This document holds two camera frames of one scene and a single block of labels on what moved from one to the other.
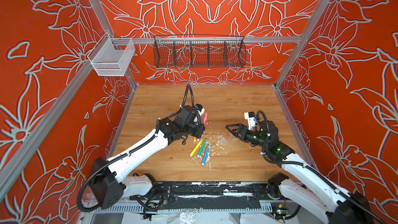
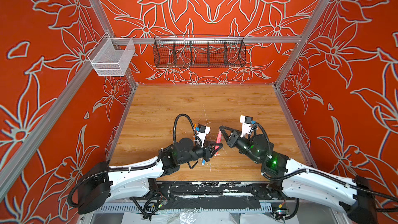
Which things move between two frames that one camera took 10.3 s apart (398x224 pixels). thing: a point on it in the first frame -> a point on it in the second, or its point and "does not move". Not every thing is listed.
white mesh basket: (111, 56) does not move
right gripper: (245, 136) -> (235, 138)
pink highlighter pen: (205, 119) -> (218, 140)
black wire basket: (199, 51) does not move
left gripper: (200, 127) -> (207, 151)
